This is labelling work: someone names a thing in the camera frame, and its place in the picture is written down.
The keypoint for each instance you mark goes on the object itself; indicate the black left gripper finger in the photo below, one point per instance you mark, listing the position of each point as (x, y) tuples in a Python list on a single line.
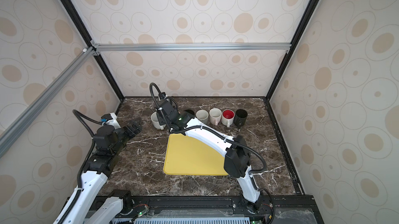
[(133, 130), (134, 123)]

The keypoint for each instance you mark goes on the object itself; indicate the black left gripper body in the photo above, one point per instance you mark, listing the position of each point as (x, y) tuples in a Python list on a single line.
[(123, 136)]

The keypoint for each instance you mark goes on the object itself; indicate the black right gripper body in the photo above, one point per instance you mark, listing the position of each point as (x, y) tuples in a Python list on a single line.
[(162, 121)]

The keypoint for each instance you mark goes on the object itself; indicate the speckled beige mug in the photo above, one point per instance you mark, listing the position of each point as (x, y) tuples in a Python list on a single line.
[(156, 122)]

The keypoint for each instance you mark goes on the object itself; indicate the black-green mug white base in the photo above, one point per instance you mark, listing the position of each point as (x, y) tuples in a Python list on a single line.
[(190, 112)]

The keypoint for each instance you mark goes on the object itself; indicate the grey mug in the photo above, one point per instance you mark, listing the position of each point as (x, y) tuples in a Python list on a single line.
[(203, 116)]

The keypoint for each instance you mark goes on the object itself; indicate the pink mug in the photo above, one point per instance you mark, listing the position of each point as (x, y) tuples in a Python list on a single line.
[(215, 115)]

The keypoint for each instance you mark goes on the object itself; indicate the white mug red inside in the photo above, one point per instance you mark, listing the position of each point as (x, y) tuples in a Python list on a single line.
[(227, 118)]

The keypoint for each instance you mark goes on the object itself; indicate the black mug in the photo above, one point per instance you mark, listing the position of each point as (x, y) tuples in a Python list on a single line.
[(240, 118)]

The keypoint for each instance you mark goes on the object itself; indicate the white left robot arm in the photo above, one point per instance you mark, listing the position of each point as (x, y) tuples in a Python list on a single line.
[(104, 154)]

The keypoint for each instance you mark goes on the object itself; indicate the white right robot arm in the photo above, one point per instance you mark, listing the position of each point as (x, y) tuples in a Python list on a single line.
[(240, 161)]

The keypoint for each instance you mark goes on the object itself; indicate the yellow plastic tray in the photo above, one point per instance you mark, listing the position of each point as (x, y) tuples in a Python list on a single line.
[(189, 156)]

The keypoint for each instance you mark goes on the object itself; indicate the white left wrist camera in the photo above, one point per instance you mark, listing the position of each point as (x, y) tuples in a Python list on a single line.
[(110, 119)]

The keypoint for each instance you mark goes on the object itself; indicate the horizontal aluminium rail back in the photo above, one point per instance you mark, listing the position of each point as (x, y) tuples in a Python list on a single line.
[(190, 47)]

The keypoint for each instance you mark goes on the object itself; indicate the diagonal aluminium rail left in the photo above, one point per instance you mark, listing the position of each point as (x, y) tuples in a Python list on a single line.
[(21, 123)]

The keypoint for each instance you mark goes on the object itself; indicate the black corner frame post left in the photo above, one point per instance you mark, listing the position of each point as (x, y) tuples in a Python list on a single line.
[(84, 33)]

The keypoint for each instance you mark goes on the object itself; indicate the black corner frame post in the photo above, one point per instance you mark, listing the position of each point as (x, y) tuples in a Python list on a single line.
[(309, 10), (84, 33)]

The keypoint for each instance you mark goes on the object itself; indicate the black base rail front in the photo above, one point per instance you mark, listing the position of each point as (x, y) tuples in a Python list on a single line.
[(221, 210)]

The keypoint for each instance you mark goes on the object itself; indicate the black corner frame post right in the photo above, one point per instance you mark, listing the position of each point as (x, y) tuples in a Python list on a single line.
[(309, 10)]

